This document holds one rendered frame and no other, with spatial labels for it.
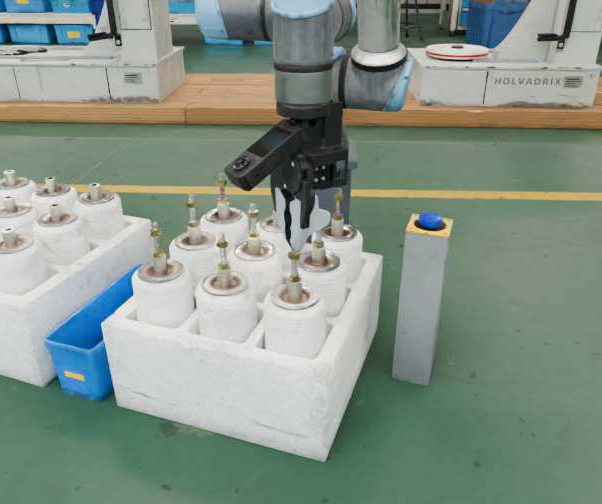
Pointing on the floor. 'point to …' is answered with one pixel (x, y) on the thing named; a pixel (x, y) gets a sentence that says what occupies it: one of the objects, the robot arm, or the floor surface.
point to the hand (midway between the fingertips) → (290, 243)
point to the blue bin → (88, 343)
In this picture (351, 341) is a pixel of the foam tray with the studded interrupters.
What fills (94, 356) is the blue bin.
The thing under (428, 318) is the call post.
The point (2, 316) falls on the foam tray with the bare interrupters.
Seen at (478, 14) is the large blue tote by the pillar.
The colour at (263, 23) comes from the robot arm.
